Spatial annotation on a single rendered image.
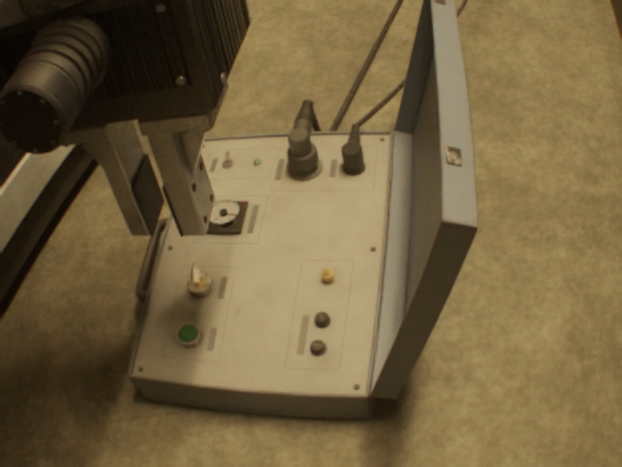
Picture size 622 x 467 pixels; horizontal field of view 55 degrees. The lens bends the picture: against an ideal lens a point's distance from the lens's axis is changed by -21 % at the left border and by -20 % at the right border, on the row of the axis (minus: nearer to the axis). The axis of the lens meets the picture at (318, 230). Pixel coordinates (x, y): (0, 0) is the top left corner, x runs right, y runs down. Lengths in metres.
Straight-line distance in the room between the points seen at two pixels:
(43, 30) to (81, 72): 0.06
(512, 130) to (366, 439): 0.51
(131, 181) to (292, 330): 0.23
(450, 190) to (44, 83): 0.30
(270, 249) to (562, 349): 0.37
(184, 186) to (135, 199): 0.06
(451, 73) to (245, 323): 0.35
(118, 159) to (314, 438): 0.35
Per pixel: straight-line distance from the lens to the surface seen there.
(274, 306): 0.79
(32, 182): 0.97
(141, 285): 0.88
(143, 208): 0.71
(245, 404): 0.76
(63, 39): 0.49
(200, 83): 0.52
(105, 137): 0.64
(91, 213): 1.06
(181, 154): 0.64
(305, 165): 0.89
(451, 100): 0.58
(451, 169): 0.52
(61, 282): 1.00
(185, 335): 0.78
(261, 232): 0.85
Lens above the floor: 0.69
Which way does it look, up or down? 48 degrees down
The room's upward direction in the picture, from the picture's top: 13 degrees counter-clockwise
